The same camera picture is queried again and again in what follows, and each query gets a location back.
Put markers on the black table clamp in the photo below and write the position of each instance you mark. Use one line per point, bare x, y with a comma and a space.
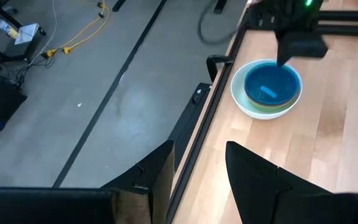
211, 63

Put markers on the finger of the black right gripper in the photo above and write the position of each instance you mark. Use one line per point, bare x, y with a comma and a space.
303, 45

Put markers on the plastic bottle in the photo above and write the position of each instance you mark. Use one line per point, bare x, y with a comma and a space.
6, 29

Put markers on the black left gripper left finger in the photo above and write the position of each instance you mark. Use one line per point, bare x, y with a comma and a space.
154, 174

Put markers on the teal blue plastic bowl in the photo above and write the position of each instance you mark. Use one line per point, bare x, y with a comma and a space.
278, 79

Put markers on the white plastic bowl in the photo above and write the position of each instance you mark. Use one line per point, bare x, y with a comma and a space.
242, 104

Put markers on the green plastic bowl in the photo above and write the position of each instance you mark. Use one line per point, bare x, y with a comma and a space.
272, 109

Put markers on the black table leg bracket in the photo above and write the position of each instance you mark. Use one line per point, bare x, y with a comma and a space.
191, 118

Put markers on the black equipment cart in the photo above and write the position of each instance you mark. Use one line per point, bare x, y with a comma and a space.
20, 51

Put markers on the black aluminium frame rail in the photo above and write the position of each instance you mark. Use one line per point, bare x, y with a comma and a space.
346, 18

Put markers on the white paper sheet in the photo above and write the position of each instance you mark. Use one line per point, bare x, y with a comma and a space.
26, 32

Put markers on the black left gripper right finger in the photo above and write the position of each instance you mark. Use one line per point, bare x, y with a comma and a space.
266, 193

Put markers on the black table edge rail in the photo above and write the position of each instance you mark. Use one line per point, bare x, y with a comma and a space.
199, 141

